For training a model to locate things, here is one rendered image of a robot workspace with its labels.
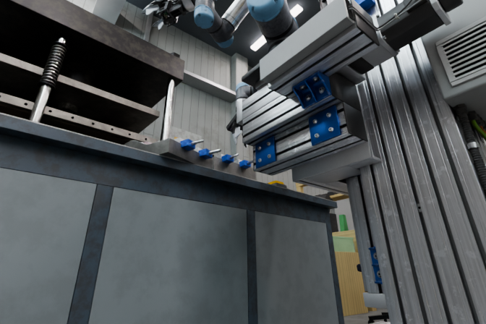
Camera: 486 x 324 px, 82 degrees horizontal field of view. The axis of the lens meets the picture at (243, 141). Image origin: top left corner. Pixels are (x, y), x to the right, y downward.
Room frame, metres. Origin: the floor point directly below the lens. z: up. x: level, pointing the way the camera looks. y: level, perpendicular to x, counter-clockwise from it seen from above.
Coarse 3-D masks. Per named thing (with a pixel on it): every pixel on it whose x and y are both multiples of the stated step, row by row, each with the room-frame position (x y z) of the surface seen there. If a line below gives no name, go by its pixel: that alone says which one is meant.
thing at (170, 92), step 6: (168, 84) 1.79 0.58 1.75; (174, 84) 1.81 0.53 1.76; (168, 90) 1.79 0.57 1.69; (168, 96) 1.79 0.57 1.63; (168, 102) 1.79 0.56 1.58; (168, 108) 1.79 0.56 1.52; (168, 114) 1.79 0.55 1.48; (168, 120) 1.79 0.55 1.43; (162, 126) 1.80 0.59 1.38; (168, 126) 1.80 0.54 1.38; (162, 132) 1.79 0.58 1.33; (168, 132) 1.80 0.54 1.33; (162, 138) 1.79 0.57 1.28
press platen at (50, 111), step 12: (0, 96) 1.24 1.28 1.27; (12, 96) 1.26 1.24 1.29; (24, 108) 1.31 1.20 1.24; (48, 108) 1.37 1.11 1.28; (60, 120) 1.44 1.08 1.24; (72, 120) 1.46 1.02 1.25; (84, 120) 1.50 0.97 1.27; (108, 132) 1.61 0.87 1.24; (120, 132) 1.65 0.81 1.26; (132, 132) 1.70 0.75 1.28
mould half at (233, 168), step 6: (216, 162) 1.18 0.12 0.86; (222, 162) 1.20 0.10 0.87; (216, 168) 1.18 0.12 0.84; (222, 168) 1.20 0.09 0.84; (228, 168) 1.22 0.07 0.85; (234, 168) 1.25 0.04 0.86; (240, 168) 1.28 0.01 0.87; (252, 168) 1.33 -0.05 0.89; (240, 174) 1.28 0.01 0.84; (246, 174) 1.30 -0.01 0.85; (252, 174) 1.33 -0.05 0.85
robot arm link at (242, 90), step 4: (240, 84) 1.25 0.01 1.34; (244, 84) 1.25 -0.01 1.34; (236, 88) 1.27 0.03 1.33; (240, 88) 1.25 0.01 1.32; (244, 88) 1.25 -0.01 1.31; (248, 88) 1.25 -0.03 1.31; (236, 92) 1.27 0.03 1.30; (240, 92) 1.25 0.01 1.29; (244, 92) 1.25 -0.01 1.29; (248, 92) 1.25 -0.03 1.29; (236, 96) 1.27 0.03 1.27; (240, 96) 1.25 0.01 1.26; (244, 96) 1.25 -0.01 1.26; (248, 96) 1.27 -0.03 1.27
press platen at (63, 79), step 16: (0, 64) 1.24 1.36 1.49; (16, 64) 1.26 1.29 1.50; (32, 64) 1.30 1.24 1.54; (0, 80) 1.39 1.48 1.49; (16, 80) 1.39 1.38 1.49; (32, 80) 1.39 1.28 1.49; (64, 80) 1.42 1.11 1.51; (16, 96) 1.56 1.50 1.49; (32, 96) 1.56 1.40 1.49; (64, 96) 1.56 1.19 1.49; (80, 96) 1.56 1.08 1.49; (96, 96) 1.57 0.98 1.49; (112, 96) 1.61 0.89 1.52; (80, 112) 1.77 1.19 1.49; (96, 112) 1.77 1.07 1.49; (112, 112) 1.77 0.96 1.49; (128, 112) 1.78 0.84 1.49; (144, 112) 1.78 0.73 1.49; (128, 128) 2.03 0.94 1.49; (144, 128) 2.03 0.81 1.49
